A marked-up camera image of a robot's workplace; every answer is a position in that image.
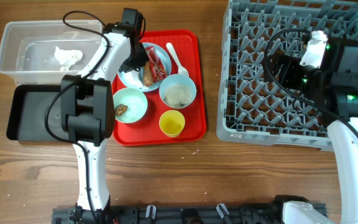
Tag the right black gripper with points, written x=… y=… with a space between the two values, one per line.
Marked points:
x=289 y=65

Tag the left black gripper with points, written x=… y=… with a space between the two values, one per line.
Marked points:
x=142 y=59

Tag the red snack wrapper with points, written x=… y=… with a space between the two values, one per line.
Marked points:
x=156 y=66

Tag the orange carrot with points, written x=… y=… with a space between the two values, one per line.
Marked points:
x=147 y=78

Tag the light blue rice bowl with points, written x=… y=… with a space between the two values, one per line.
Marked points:
x=177 y=79

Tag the white napkin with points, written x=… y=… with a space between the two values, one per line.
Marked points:
x=67 y=58

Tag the light green bowl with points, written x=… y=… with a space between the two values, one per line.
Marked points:
x=136 y=105

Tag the brown food scrap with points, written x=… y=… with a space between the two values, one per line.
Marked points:
x=121 y=109

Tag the white rice pile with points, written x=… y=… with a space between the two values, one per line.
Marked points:
x=177 y=96

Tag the yellow plastic cup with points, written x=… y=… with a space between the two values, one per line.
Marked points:
x=172 y=123

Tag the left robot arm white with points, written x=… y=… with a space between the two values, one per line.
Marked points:
x=87 y=108

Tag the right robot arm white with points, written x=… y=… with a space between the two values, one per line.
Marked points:
x=326 y=78

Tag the grey dishwasher rack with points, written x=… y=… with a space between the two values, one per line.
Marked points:
x=251 y=110

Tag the clear plastic waste bin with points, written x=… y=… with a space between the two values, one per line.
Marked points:
x=28 y=50

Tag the black waste tray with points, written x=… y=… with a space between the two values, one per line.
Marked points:
x=26 y=119

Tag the light blue plate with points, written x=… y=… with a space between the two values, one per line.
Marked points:
x=134 y=79

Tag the white plastic spoon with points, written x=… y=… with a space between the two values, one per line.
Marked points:
x=181 y=69

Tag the red serving tray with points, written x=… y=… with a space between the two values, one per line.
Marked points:
x=147 y=130

